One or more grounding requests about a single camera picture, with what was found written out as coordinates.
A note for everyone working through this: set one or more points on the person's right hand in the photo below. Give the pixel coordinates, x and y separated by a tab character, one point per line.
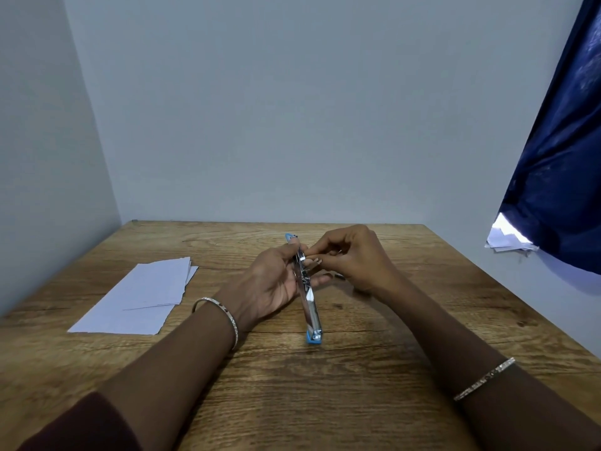
366	263

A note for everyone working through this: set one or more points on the person's left hand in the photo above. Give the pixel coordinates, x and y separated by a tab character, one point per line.
267	291

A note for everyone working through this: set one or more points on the blue silver stapler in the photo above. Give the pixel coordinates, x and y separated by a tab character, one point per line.
312	319

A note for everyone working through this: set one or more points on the person's left forearm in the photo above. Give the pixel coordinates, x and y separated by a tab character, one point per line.
173	371

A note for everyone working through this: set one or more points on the person's right forearm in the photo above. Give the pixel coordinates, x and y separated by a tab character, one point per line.
460	342

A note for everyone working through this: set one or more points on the pile of white paper scraps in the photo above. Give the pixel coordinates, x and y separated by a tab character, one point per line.
500	241

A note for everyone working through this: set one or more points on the dark blue curtain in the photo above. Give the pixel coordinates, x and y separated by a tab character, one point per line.
563	183

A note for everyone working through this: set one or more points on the maroon left sleeve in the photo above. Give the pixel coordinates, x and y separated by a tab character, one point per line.
75	427

